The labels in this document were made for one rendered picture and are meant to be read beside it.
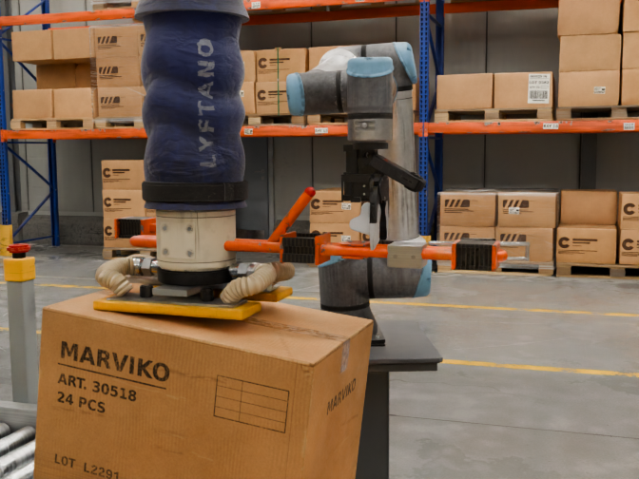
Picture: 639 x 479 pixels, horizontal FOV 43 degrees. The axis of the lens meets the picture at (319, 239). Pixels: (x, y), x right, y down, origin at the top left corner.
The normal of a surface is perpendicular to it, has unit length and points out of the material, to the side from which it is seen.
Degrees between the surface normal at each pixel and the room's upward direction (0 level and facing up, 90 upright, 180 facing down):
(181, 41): 77
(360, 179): 90
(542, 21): 90
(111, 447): 90
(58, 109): 91
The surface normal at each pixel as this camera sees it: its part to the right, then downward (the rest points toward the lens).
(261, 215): -0.30, 0.11
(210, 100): 0.48, -0.26
